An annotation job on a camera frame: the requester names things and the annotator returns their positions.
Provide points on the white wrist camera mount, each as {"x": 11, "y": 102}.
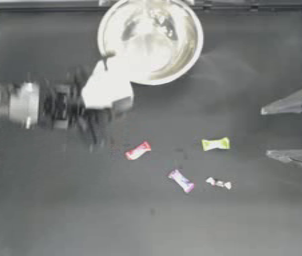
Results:
{"x": 107, "y": 86}

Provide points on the green candy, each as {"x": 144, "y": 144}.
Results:
{"x": 215, "y": 144}

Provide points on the purple wrapped candy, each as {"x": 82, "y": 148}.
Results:
{"x": 181, "y": 181}

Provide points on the white twisted wrapper candy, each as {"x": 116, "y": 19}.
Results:
{"x": 219, "y": 183}

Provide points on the red candy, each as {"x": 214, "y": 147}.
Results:
{"x": 138, "y": 150}

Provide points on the steel bowl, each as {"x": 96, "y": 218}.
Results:
{"x": 167, "y": 40}

